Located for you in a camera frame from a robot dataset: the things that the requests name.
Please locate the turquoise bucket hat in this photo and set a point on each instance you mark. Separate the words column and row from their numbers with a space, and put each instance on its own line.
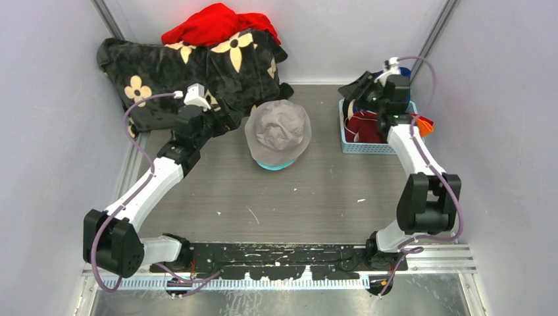
column 276, row 165

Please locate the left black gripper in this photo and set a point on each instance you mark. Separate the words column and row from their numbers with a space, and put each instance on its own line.
column 229, row 122

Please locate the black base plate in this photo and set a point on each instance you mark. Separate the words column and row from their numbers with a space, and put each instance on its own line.
column 285, row 261

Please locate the red cloth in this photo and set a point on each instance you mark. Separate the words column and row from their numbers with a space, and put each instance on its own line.
column 215, row 24

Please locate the blue bucket hat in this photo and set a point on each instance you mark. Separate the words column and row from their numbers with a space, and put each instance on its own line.
column 404, row 71

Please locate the black floral plush blanket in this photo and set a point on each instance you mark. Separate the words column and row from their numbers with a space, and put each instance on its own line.
column 241, row 71

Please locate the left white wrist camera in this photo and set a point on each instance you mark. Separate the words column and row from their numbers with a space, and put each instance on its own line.
column 194, row 95

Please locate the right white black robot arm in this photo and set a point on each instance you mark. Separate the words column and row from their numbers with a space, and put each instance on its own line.
column 428, row 203

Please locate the dark red bucket hat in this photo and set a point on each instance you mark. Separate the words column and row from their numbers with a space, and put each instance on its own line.
column 362, row 127

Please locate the light blue plastic basket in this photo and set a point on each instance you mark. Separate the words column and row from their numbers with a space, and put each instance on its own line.
column 360, row 148

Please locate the orange bucket hat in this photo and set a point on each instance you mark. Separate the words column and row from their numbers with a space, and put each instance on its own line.
column 425, row 125

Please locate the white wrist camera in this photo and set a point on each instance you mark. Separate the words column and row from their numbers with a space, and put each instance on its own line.
column 194, row 95
column 391, row 67

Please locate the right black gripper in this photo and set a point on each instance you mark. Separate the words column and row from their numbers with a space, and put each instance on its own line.
column 353, row 90

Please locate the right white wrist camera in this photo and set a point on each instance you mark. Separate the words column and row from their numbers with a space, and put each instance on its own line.
column 391, row 67

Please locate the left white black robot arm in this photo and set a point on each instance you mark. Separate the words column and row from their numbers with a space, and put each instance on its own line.
column 110, row 237

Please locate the grey bucket hat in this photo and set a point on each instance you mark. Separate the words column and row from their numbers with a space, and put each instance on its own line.
column 278, row 130

